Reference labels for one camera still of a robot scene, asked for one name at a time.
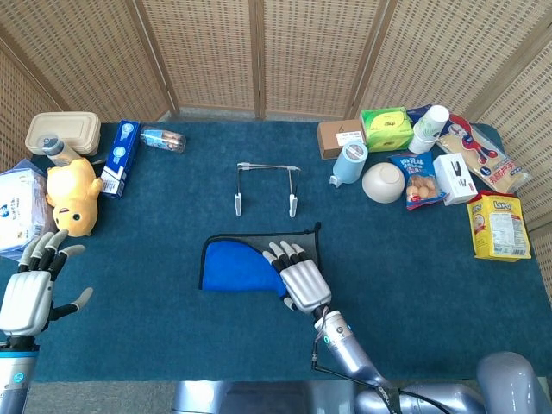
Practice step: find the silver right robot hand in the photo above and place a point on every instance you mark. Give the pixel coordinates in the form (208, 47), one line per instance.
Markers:
(306, 286)

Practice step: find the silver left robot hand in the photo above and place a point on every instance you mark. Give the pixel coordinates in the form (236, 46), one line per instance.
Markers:
(28, 302)

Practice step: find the grey and blue cloth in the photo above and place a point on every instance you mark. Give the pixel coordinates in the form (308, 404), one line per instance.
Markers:
(233, 267)

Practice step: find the white tissue pack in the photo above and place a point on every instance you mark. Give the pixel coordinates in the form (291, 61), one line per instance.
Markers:
(17, 207)

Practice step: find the yellow plush toy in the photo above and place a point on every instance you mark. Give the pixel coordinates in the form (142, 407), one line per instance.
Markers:
(73, 194)

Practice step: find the silver robot torso base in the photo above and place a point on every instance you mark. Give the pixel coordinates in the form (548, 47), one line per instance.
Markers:
(259, 397)

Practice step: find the teal carpet table mat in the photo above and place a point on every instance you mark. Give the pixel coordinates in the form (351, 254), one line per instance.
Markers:
(151, 336)

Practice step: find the light blue cylindrical cup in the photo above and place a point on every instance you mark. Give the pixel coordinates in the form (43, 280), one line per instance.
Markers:
(349, 166)

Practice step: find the beige upturned bowl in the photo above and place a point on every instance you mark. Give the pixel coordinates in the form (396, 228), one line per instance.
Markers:
(383, 183)

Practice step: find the blue biscuit snack bag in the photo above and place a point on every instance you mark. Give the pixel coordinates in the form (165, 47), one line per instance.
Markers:
(418, 185)

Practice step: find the brown cardboard box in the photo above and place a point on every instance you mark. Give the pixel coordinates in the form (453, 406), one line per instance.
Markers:
(334, 138)

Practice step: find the beige bottle with grey cap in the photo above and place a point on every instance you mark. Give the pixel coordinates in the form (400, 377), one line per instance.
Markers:
(54, 146)

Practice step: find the blue toothpaste box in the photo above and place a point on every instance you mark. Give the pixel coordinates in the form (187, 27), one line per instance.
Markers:
(121, 159)

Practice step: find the green tissue pack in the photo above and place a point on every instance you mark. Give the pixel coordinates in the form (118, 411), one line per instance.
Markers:
(386, 127)

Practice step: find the beige lidded lunch box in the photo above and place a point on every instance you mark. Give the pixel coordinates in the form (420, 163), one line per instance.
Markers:
(64, 127)

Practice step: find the white stapler box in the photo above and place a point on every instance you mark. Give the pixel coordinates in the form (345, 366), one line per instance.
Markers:
(455, 179)

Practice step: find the stack of paper cups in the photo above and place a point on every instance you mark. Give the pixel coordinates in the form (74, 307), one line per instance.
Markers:
(427, 129)

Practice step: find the yellow Lipo snack bag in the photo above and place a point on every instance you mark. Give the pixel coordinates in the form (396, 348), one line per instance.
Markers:
(500, 226)

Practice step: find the dark blue snack bag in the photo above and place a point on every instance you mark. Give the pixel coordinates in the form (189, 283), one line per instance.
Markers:
(416, 114)

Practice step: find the clear plastic snack bottle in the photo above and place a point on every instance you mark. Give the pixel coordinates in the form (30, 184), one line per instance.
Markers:
(164, 139)

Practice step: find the cartoon printed glove package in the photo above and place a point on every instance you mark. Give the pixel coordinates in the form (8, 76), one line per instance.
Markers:
(496, 164)

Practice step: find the woven bamboo folding screen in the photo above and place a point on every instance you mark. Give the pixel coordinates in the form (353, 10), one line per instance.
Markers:
(302, 56)

